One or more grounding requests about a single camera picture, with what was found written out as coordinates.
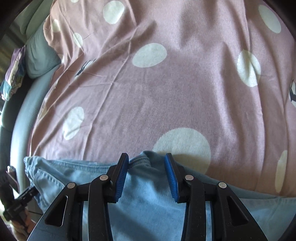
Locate colourful folded cloth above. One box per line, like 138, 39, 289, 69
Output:
1, 46, 26, 101

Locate light blue denim pants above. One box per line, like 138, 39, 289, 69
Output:
23, 151, 295, 240

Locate grey pillow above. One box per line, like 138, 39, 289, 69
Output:
25, 22, 61, 79

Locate pink polka dot bedsheet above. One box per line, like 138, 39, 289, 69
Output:
30, 1, 295, 197

